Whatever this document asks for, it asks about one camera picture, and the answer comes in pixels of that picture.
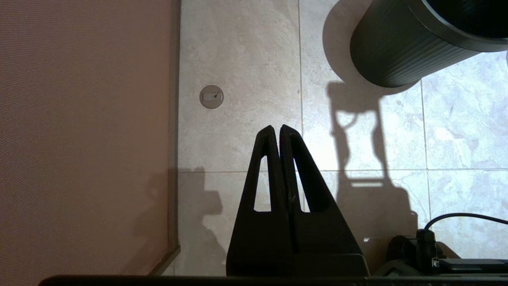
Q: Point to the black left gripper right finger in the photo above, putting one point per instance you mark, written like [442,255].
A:
[329,238]

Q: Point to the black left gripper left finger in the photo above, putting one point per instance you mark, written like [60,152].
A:
[248,238]

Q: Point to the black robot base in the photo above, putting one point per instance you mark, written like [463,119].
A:
[420,254]

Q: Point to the black round trash bin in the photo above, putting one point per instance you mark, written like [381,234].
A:
[397,43]

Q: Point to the round metal floor plate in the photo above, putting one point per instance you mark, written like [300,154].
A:
[211,96]

